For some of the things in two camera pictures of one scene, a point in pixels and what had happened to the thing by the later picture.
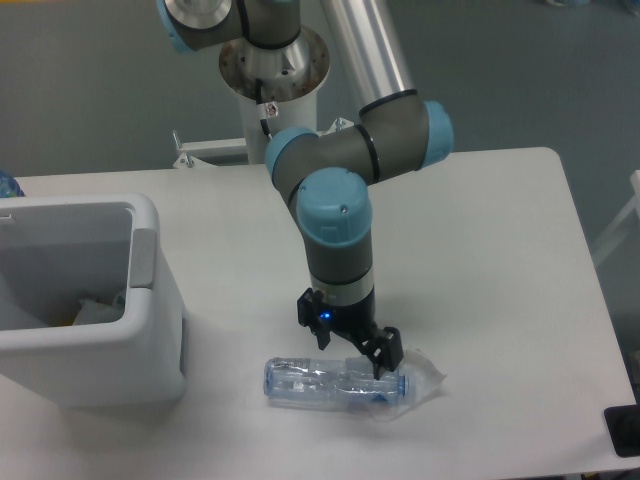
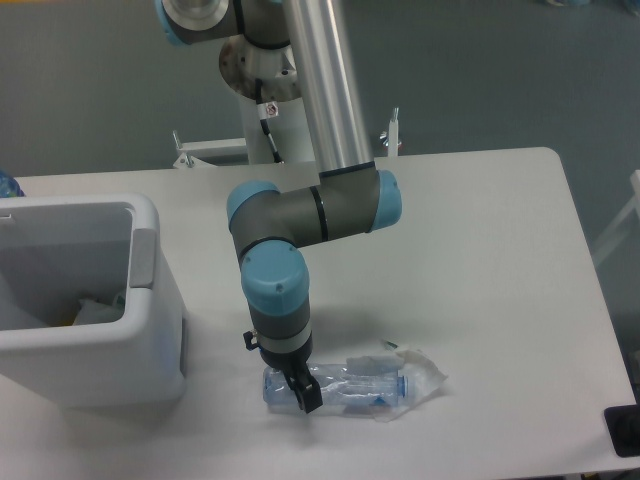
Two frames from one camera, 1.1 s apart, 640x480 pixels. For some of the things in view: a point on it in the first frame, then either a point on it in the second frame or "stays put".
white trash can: x=90 y=315 stays put
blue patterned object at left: x=9 y=187 stays put
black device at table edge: x=623 y=425 stays put
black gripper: x=381 y=346 to x=304 y=386
